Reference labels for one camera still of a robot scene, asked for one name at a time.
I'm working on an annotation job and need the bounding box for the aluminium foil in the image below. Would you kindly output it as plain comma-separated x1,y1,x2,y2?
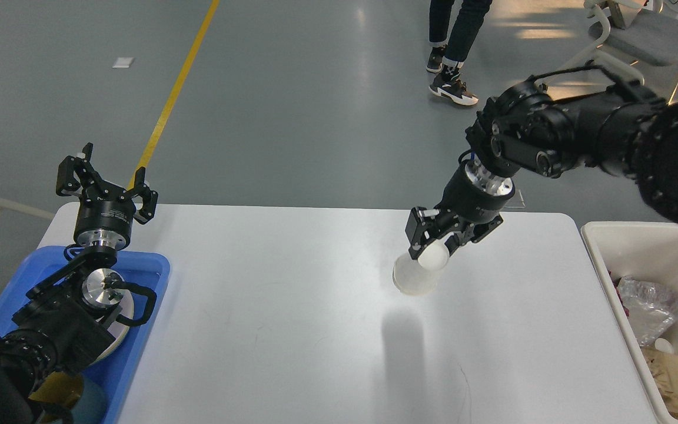
617,276,678,347

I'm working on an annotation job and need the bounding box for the brown paper ball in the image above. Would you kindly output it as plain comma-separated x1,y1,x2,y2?
645,352,678,413

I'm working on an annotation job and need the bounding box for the paper cup in bin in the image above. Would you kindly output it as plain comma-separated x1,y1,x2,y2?
653,337,675,355

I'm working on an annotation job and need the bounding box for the pink plate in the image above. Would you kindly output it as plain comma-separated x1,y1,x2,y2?
81,268,134,364

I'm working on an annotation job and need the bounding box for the white plastic bin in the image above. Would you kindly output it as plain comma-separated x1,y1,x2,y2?
581,221,678,423

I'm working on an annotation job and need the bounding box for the brown paper bag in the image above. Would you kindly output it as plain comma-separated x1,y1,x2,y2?
639,346,678,421

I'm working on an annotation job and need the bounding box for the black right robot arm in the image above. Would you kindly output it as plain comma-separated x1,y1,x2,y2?
406,65,678,260

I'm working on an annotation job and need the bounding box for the white paper cup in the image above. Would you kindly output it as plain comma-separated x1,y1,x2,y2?
392,234,454,296

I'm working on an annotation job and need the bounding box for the blue plastic tray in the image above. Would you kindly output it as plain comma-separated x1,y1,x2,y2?
0,245,171,423

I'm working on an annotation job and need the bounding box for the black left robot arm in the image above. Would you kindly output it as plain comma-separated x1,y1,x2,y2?
0,143,158,423

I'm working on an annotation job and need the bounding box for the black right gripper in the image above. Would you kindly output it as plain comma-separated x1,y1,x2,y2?
404,160,516,260

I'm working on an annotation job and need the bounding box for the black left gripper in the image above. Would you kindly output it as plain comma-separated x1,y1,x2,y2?
56,143,158,251

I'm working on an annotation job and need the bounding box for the grey office chair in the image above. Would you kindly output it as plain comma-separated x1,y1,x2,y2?
560,1,678,104

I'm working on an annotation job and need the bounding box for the dark teal mug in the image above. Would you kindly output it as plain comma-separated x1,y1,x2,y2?
29,372,107,423

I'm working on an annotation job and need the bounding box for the crushed red soda can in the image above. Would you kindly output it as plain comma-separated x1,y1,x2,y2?
607,270,629,317

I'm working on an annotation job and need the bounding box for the floor outlet plate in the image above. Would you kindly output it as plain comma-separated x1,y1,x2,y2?
505,190,526,209

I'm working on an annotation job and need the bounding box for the person in black trousers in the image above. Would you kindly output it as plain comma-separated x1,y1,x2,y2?
426,1,493,107

